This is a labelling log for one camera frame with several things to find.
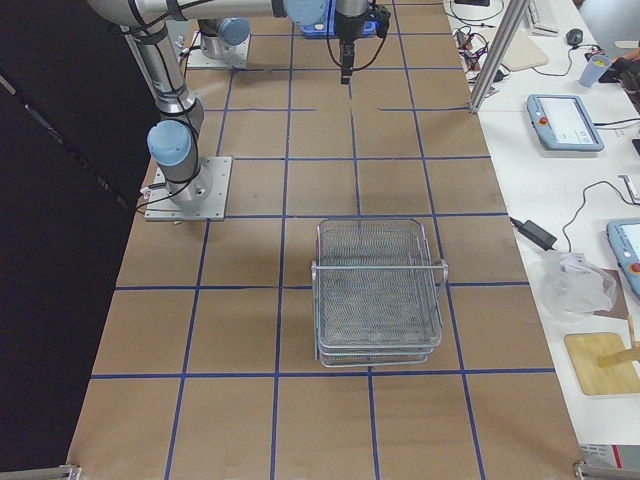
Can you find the black power adapter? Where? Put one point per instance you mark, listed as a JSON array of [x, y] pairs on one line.
[[535, 234]]

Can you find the blue teach pendant near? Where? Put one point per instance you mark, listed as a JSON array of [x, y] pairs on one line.
[[623, 238]]

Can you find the aluminium frame post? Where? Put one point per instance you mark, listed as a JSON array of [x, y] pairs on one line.
[[513, 15]]

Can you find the blue teach pendant far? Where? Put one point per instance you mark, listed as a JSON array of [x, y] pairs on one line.
[[562, 123]]

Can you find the blue teach pendant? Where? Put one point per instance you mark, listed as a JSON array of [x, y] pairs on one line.
[[623, 238], [562, 123]]

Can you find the black computer mouse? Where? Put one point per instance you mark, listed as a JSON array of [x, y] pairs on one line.
[[574, 37]]

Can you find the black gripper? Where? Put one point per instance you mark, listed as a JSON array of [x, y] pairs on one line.
[[351, 24]]

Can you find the silver wire mesh shelf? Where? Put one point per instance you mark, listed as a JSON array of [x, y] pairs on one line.
[[376, 293]]

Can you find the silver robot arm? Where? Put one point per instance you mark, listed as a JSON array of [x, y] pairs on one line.
[[189, 181], [220, 35]]

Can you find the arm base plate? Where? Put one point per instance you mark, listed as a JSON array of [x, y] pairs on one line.
[[204, 198], [235, 59]]

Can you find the blue plastic tray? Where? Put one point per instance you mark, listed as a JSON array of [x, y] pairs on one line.
[[325, 24]]

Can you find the beige mouse pad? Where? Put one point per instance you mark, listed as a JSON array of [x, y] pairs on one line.
[[523, 53]]

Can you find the wooden cutting board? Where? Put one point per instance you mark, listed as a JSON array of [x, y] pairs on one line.
[[602, 363]]

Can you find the clear plastic bag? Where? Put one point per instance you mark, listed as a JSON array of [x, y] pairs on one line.
[[572, 284]]

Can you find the blue plastic cup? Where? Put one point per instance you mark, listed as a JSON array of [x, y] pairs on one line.
[[595, 68]]

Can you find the white keyboard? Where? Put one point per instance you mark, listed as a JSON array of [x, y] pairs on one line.
[[541, 19]]

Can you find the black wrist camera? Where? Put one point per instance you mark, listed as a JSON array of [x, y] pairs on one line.
[[380, 15]]

